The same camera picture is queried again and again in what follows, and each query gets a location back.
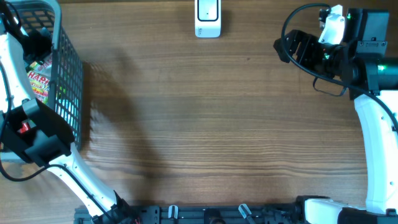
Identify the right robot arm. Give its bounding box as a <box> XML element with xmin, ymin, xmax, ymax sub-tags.
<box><xmin>264</xmin><ymin>3</ymin><xmax>397</xmax><ymax>223</ymax></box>

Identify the cup noodles container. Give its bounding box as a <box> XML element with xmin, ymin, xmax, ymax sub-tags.
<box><xmin>29</xmin><ymin>54</ymin><xmax>52</xmax><ymax>76</ymax></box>

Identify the red snack bar wrapper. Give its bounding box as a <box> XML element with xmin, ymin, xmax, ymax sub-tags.
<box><xmin>18</xmin><ymin>122</ymin><xmax>30</xmax><ymax>134</ymax></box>

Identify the grey plastic shopping basket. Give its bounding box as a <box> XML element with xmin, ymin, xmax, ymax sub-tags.
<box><xmin>1</xmin><ymin>1</ymin><xmax>84</xmax><ymax>166</ymax></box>

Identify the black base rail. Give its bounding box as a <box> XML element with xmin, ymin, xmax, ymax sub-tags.
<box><xmin>73</xmin><ymin>203</ymin><xmax>307</xmax><ymax>224</ymax></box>

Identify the white barcode scanner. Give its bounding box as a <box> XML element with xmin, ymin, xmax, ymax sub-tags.
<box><xmin>195</xmin><ymin>0</ymin><xmax>221</xmax><ymax>39</ymax></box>

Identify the green haribo candy bag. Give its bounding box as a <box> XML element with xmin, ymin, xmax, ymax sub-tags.
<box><xmin>27</xmin><ymin>71</ymin><xmax>50</xmax><ymax>105</ymax></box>

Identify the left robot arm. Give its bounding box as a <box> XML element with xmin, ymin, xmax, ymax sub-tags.
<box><xmin>1</xmin><ymin>1</ymin><xmax>141</xmax><ymax>223</ymax></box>

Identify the teal snack packet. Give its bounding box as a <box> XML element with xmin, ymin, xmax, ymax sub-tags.
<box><xmin>56</xmin><ymin>93</ymin><xmax>80</xmax><ymax>140</ymax></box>

